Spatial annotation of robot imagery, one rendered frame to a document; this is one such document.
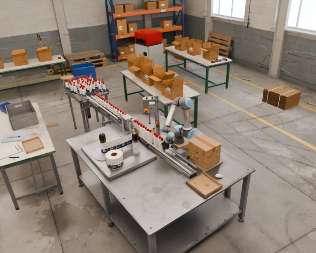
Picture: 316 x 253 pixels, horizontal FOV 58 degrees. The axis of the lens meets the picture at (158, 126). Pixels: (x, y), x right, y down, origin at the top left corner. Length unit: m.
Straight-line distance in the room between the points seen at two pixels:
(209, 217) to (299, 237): 1.11
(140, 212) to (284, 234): 1.92
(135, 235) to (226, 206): 1.22
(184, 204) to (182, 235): 0.62
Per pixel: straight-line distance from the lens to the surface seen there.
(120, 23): 10.48
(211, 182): 3.24
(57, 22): 10.64
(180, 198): 3.04
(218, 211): 3.81
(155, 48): 9.02
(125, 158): 3.55
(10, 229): 4.43
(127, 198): 3.09
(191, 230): 3.57
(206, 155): 3.25
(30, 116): 4.88
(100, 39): 11.10
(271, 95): 7.12
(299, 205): 4.49
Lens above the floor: 2.93
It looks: 29 degrees down
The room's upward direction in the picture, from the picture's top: 3 degrees counter-clockwise
